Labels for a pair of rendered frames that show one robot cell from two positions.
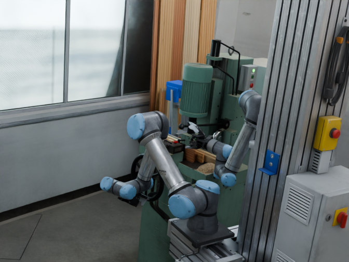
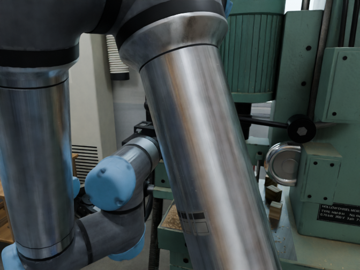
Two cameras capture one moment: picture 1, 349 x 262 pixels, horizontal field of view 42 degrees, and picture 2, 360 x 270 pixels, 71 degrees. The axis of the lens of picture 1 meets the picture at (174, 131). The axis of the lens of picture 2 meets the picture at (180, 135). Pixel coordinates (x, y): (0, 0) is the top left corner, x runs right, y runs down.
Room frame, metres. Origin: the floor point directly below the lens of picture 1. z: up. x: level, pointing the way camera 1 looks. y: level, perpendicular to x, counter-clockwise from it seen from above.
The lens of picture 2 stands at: (2.22, -0.67, 1.29)
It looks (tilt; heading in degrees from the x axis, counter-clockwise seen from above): 18 degrees down; 61
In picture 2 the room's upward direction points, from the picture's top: straight up
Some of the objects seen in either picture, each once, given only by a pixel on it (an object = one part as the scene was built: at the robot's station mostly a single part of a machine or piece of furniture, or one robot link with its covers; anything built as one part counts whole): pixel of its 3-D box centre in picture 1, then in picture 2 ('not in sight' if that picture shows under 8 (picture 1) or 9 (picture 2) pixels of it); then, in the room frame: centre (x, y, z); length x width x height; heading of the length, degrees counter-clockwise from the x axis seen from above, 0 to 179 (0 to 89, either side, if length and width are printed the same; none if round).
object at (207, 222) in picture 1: (203, 217); not in sight; (1.96, -0.18, 0.87); 0.15 x 0.15 x 0.10
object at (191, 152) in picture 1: (183, 151); not in sight; (2.66, -0.06, 0.94); 0.20 x 0.01 x 0.08; 45
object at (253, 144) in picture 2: (192, 139); (245, 152); (2.76, -0.12, 0.99); 0.14 x 0.07 x 0.09; 135
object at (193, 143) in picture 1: (201, 142); (150, 143); (2.42, -0.16, 1.09); 0.12 x 0.09 x 0.08; 45
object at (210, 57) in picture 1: (215, 53); not in sight; (2.84, -0.20, 1.54); 0.08 x 0.08 x 0.17; 45
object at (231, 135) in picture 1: (228, 139); (315, 172); (2.76, -0.35, 1.02); 0.09 x 0.07 x 0.12; 45
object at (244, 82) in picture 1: (247, 78); not in sight; (2.87, -0.43, 1.40); 0.10 x 0.06 x 0.16; 135
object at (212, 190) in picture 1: (205, 195); not in sight; (1.95, -0.18, 0.98); 0.13 x 0.12 x 0.14; 139
